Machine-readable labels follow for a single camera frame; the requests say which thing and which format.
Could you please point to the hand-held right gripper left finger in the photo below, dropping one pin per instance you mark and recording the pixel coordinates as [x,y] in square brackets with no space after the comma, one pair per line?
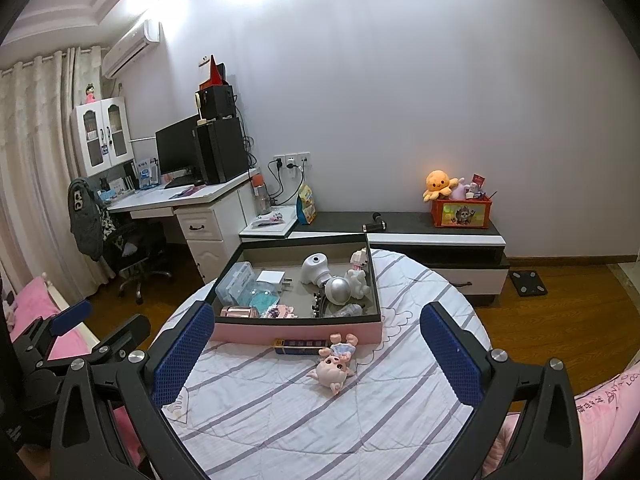
[180,355]

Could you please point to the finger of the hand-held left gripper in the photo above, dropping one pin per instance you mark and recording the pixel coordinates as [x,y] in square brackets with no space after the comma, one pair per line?
[72,317]
[127,335]

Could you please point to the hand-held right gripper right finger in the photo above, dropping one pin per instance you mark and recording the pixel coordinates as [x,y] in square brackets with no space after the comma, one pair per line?
[450,355]

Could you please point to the rose gold round tin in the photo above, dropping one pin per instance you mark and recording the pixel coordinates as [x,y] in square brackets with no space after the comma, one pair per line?
[240,311]

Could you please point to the pink big-head doll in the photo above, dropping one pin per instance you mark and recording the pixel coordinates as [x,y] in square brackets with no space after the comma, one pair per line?
[332,370]

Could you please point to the white handheld device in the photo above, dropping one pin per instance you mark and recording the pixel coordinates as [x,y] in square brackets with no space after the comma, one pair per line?
[315,266]

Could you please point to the pink pillow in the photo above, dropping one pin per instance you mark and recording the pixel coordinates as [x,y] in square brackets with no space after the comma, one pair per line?
[27,305]

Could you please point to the black office chair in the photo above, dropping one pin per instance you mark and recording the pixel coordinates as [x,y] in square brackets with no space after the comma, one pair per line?
[137,255]

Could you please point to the clear plastic box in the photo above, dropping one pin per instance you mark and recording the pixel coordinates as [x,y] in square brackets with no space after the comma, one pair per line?
[234,282]

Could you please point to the grey patterned jacket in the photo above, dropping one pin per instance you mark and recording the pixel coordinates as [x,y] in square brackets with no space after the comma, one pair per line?
[87,220]

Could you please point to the teal packet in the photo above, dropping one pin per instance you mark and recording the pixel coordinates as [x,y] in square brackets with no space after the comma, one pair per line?
[264,301]

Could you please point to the black floor scale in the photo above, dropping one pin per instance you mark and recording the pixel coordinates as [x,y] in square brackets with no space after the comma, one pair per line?
[527,282]

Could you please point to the pink small pouch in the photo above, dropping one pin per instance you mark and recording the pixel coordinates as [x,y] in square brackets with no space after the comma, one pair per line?
[277,312]

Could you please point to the small clear bottle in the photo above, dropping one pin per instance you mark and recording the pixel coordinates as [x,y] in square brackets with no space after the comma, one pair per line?
[347,311]

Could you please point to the black and white low cabinet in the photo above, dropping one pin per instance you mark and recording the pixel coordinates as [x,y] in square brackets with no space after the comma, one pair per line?
[430,245]

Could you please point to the white astronaut figure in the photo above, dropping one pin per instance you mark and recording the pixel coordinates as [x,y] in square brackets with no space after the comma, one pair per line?
[359,285]

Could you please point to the yellow and blue small box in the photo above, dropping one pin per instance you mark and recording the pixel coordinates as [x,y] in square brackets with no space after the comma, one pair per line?
[295,346]

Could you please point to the white charger adapter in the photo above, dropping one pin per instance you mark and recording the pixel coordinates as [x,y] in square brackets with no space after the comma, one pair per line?
[270,279]

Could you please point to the striped white quilt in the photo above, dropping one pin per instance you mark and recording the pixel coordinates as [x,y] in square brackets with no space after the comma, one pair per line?
[280,425]

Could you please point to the small pale doll figure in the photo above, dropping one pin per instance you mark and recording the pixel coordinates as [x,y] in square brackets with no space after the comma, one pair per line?
[359,260]

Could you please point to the white desk with drawers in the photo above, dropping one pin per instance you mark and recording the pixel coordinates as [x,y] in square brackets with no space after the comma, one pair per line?
[210,225]

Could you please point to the red printed toy box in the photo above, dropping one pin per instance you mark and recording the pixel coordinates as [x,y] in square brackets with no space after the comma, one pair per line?
[462,214]

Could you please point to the black handheld microphone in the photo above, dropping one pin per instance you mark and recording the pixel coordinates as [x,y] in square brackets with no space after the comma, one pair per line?
[376,222]

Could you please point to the pink book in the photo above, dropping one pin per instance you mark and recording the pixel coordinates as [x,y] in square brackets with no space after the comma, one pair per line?
[187,191]

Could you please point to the black keyboard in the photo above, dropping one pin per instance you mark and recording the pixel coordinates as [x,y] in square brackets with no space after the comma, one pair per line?
[180,183]

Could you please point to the pink and blue packet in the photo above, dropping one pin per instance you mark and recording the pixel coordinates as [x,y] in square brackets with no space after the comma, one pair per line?
[269,220]

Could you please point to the blue box on desk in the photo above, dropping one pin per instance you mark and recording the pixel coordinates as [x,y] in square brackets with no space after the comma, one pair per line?
[146,172]

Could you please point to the beige curtain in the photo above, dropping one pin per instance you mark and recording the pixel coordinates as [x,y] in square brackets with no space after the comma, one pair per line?
[30,160]

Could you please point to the purple plush toy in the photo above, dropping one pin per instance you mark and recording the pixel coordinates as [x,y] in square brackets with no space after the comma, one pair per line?
[461,191]

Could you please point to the orange octopus plush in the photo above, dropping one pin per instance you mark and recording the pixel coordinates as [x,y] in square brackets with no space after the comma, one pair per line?
[440,185]

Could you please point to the red card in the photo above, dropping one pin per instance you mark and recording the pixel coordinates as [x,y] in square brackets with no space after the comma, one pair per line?
[478,180]

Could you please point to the clear bottle orange cap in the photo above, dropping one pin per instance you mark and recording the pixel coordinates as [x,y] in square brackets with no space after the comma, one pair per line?
[261,195]

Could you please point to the black computer monitor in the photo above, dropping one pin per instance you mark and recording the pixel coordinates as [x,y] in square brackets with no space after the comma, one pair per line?
[175,147]

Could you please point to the blue snack bag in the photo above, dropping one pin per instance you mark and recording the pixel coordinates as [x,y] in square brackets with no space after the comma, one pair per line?
[306,205]

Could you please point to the black computer tower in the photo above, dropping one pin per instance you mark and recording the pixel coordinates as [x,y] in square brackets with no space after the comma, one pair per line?
[222,150]

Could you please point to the small pink doll figurine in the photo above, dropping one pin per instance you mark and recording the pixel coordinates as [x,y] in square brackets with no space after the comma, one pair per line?
[91,95]

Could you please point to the cream small gadget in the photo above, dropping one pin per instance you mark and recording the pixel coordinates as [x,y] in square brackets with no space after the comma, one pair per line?
[200,105]

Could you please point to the black speaker box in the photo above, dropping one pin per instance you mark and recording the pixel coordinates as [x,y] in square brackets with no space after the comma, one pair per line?
[219,102]

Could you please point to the white air conditioner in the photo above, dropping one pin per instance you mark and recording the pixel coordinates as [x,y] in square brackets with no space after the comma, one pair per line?
[127,52]

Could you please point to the white wall cabinet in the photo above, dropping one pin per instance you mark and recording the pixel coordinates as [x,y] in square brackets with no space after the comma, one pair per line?
[100,135]

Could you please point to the white wall outlet strip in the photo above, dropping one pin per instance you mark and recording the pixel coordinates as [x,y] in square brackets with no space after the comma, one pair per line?
[292,161]

